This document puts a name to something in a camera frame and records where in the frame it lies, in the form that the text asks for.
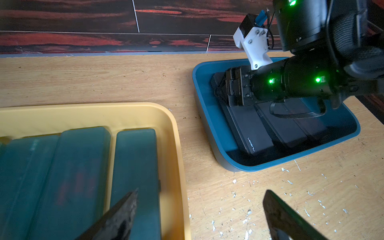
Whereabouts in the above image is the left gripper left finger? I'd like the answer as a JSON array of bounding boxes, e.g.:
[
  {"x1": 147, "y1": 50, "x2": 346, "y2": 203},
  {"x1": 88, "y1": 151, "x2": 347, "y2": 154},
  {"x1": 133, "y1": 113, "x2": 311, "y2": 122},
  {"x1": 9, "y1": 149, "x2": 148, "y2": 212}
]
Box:
[{"x1": 77, "y1": 190, "x2": 138, "y2": 240}]

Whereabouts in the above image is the teal plastic tray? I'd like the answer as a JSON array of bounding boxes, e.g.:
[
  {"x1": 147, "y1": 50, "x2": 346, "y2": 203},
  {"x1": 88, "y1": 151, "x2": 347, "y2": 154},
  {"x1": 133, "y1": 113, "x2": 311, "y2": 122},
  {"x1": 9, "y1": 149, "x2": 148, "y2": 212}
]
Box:
[{"x1": 192, "y1": 59, "x2": 361, "y2": 172}]

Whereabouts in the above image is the yellow plastic tray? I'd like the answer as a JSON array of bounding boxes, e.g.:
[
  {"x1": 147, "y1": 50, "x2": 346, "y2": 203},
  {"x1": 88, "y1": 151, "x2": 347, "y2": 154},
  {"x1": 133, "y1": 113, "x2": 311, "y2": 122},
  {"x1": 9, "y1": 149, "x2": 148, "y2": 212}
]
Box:
[{"x1": 1, "y1": 103, "x2": 191, "y2": 240}]

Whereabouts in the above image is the dark grey pencil case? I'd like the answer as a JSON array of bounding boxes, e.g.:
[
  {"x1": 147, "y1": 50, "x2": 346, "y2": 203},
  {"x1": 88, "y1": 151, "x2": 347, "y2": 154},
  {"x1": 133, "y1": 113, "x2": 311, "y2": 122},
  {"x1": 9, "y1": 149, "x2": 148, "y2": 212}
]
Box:
[
  {"x1": 209, "y1": 71, "x2": 275, "y2": 156},
  {"x1": 255, "y1": 102, "x2": 308, "y2": 149}
]

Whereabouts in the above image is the green pencil case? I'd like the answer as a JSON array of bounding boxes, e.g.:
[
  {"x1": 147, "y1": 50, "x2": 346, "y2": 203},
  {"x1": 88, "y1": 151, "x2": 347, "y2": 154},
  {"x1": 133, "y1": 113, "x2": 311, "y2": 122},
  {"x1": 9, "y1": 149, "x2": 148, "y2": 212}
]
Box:
[
  {"x1": 110, "y1": 129, "x2": 162, "y2": 240},
  {"x1": 29, "y1": 127, "x2": 111, "y2": 240},
  {"x1": 7, "y1": 135, "x2": 59, "y2": 240},
  {"x1": 1, "y1": 139, "x2": 33, "y2": 240}
]

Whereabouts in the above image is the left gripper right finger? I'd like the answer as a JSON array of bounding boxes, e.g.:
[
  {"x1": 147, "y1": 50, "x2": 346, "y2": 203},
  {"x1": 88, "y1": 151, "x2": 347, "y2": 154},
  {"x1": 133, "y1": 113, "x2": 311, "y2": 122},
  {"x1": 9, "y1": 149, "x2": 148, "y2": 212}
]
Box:
[{"x1": 263, "y1": 190, "x2": 326, "y2": 240}]

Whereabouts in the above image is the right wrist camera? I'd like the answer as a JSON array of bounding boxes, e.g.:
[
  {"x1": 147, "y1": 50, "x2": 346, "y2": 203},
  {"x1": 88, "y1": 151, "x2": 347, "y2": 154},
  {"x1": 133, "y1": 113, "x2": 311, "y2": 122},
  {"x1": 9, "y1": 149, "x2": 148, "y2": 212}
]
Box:
[{"x1": 233, "y1": 10, "x2": 272, "y2": 71}]

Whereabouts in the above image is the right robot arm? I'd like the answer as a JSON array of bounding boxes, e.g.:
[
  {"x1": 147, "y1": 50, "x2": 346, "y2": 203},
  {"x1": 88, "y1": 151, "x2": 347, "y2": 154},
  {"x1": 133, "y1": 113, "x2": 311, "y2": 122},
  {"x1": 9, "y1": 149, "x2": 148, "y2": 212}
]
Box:
[{"x1": 213, "y1": 1, "x2": 384, "y2": 109}]

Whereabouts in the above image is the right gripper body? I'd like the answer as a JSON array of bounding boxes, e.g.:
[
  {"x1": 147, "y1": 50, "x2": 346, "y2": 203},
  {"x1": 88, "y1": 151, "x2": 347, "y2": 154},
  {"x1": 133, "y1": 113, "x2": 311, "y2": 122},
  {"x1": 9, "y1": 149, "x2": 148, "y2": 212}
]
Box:
[{"x1": 225, "y1": 59, "x2": 288, "y2": 107}]

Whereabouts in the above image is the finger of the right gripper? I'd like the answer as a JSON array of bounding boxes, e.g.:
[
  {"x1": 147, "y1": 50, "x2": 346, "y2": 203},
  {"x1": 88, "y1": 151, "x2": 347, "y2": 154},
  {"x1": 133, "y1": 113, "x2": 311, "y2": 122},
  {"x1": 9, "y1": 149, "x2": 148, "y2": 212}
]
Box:
[{"x1": 214, "y1": 76, "x2": 229, "y2": 104}]

